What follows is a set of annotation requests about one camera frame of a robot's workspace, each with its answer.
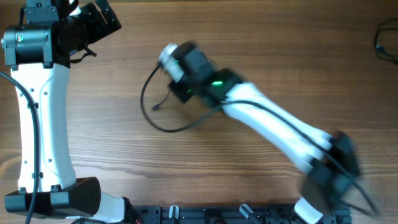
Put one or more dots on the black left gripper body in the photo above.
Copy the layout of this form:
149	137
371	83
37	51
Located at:
94	27

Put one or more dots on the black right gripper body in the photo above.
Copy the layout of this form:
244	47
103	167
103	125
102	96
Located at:
179	93

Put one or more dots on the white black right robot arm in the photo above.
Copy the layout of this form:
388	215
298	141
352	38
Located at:
328	162

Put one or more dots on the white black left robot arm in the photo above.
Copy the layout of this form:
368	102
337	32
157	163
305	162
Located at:
39	51

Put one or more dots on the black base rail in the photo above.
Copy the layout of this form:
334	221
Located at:
276	213

